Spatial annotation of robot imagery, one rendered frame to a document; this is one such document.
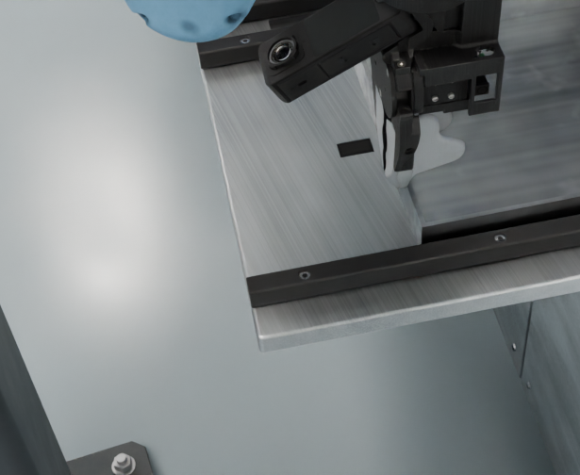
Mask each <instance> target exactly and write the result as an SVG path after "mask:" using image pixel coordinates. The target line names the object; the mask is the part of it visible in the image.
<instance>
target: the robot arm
mask: <svg viewBox="0 0 580 475"><path fill-rule="evenodd" d="M255 1H256V0H125V2H126V4H127V5H128V7H129V8H130V10H131V11H132V12H134V13H138V14H139V15H140V16H141V17H142V19H143V20H144V21H145V22H146V25H147V26H148V27H150V28H151V29H153V30H154V31H156V32H157V33H159V34H161V35H163V36H165V37H168V38H171V39H174V40H177V41H186V42H206V41H214V40H217V39H219V38H221V37H224V36H225V35H227V34H229V33H230V32H232V31H233V30H234V29H235V28H237V27H238V26H239V25H240V23H241V22H242V21H243V19H244V18H245V17H246V16H247V14H248V13H249V11H250V9H251V7H252V5H253V4H254V3H255ZM501 7H502V0H335V1H334V2H332V3H330V4H329V5H327V6H325V7H324V8H321V9H319V10H318V11H316V12H314V13H313V14H311V15H309V16H308V17H306V18H305V19H304V20H302V21H300V22H298V23H297V24H295V25H293V26H291V27H289V28H288V29H286V30H284V31H282V32H281V33H279V34H277V35H276V36H274V37H272V38H271V39H269V40H267V41H265V42H263V43H262V44H261V45H260V46H259V48H258V56H259V60H260V64H261V68H262V72H263V76H264V80H265V84H266V85H267V86H268V87H269V88H270V89H271V91H272V92H273V93H274V94H275V95H276V96H277V97H278V98H279V99H280V100H281V101H283V102H284V103H290V102H292V101H293V100H295V99H297V98H299V97H300V96H302V95H304V94H306V93H307V92H309V91H311V90H314V89H315V88H317V87H319V86H320V85H321V84H323V83H325V82H327V81H328V80H330V79H332V78H334V77H335V76H337V75H339V74H341V73H343V72H345V71H347V70H349V69H350V68H352V67H354V66H356V65H357V64H358V63H360V62H362V61H363V60H365V59H367V58H370V59H371V65H372V80H373V100H374V111H375V117H376V125H377V134H378V140H379V147H380V154H381V160H382V167H383V170H384V171H385V175H386V177H387V178H388V180H389V181H390V182H391V183H392V184H393V185H394V186H395V187H396V188H405V187H407V186H408V184H409V181H410V180H411V179H412V177H413V176H414V175H415V174H417V173H419V172H424V171H427V170H430V169H433V168H435V167H437V166H440V165H443V164H446V163H449V162H452V161H454V160H457V159H458V158H460V157H461V156H462V155H463V153H464V151H465V143H464V141H463V140H461V139H455V138H450V137H446V136H443V135H441V134H440V133H439V131H442V130H444V129H445V128H446V127H448V126H449V124H450V123H451V121H452V119H453V114H452V112H454V111H459V110H465V109H468V114H469V116H472V115H476V114H482V113H488V112H493V111H499V107H500V99H501V90H502V82H503V73H504V65H505V55H504V53H503V51H502V49H501V47H500V44H499V42H498V35H499V25H500V17H501ZM483 49H487V50H486V51H487V52H488V51H489V50H490V51H493V52H494V53H493V54H492V55H490V56H485V55H484V53H481V50H483ZM486 74H497V76H496V86H495V94H494V98H489V99H484V100H478V101H475V96H477V95H483V94H489V82H488V81H487V79H486V77H485V75H486Z"/></svg>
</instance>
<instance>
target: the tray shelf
mask: <svg viewBox="0 0 580 475"><path fill-rule="evenodd" d="M316 11H318V9H316V10H311V11H305V12H300V13H294V14H289V15H283V16H278V17H273V18H267V19H261V20H256V21H251V22H245V23H240V25H239V26H238V27H237V28H235V29H234V30H233V31H232V32H230V33H229V34H227V35H225V36H224V37H221V38H220V39H222V38H228V37H234V36H238V35H244V34H250V33H256V32H260V31H266V30H271V29H270V25H269V21H271V20H276V19H282V18H288V17H292V16H298V15H304V14H309V13H314V12H316ZM200 70H201V75H202V78H203V83H204V88H205V93H206V97H207V105H208V110H209V114H210V119H211V123H212V128H213V132H214V137H215V141H216V146H217V150H218V155H219V159H220V164H221V168H222V173H223V178H224V185H225V190H226V195H227V200H228V203H229V208H230V213H231V218H232V222H233V226H234V231H235V236H236V240H237V244H238V249H239V254H240V262H241V266H242V271H243V275H244V280H245V284H246V289H247V293H248V288H247V282H246V277H250V276H255V275H260V274H265V273H270V272H275V271H281V270H289V269H295V268H300V267H304V266H309V265H315V264H320V263H324V262H329V261H335V260H340V259H344V258H350V257H355V256H360V255H364V254H374V253H379V252H384V251H389V250H394V249H399V248H405V247H409V246H414V245H417V242H416V240H415V238H414V235H413V232H412V229H411V227H410V224H409V221H408V218H407V215H406V212H405V209H404V206H403V203H402V200H401V198H400V195H399V192H398V189H397V188H396V187H395V186H394V185H393V184H392V183H391V182H390V181H389V180H388V178H387V177H386V175H385V171H384V170H383V167H382V160H381V154H380V147H379V140H378V134H377V131H376V128H375V125H374V123H373V118H372V115H371V112H370V110H369V108H368V105H367V102H366V99H365V96H364V94H363V91H362V88H361V86H360V83H359V81H358V78H357V75H356V70H355V68H354V67H352V68H350V69H349V70H347V71H345V72H343V73H341V74H339V75H337V76H335V77H334V78H332V79H330V80H328V81H327V82H325V83H323V84H321V85H320V86H319V87H317V88H315V89H314V90H311V91H309V92H307V93H306V94H304V95H302V96H300V97H299V98H297V99H295V100H293V101H292V102H290V103H284V102H283V101H281V100H280V99H279V98H278V97H277V96H276V95H275V94H274V93H273V92H272V91H271V89H270V88H269V87H268V86H267V85H266V84H265V80H264V76H263V72H262V68H261V64H260V60H259V59H255V60H249V61H243V62H239V63H233V64H227V65H223V66H217V67H211V68H206V69H201V66H200ZM362 139H370V140H371V143H372V146H373V150H374V152H370V153H366V154H360V155H355V156H346V157H340V153H339V150H338V146H337V144H341V143H345V142H351V141H356V140H362ZM578 291H580V245H579V246H574V247H570V248H565V249H559V250H554V251H550V252H545V253H540V254H530V255H526V256H521V257H515V258H510V259H506V260H501V261H495V262H490V263H486V264H481V265H476V266H470V267H466V268H461V269H456V270H447V271H442V272H437V273H432V274H426V275H422V276H417V277H412V278H406V279H402V280H397V281H392V282H387V283H382V284H377V285H372V286H367V287H358V288H353V289H348V290H343V291H338V292H333V293H328V294H323V295H318V296H313V297H308V298H304V299H299V300H293V301H288V302H283V303H274V304H269V305H264V306H260V307H254V308H252V307H251V303H250V298H249V294H248V298H249V303H250V307H251V311H252V316H253V321H254V325H255V329H256V334H257V343H258V346H259V350H260V351H261V352H272V351H277V350H282V349H286V348H291V347H297V346H302V345H306V344H311V343H316V342H321V341H326V340H331V339H336V338H341V337H346V336H354V335H359V334H365V333H369V332H374V331H379V330H384V329H389V328H394V327H399V326H404V325H408V324H413V323H418V322H423V321H429V320H433V319H442V318H447V317H451V316H456V315H462V314H467V313H471V312H476V311H481V310H486V309H491V308H496V307H501V306H506V305H511V304H515V303H525V302H530V301H534V300H539V299H544V298H549V297H554V296H559V295H564V294H569V293H573V292H578Z"/></svg>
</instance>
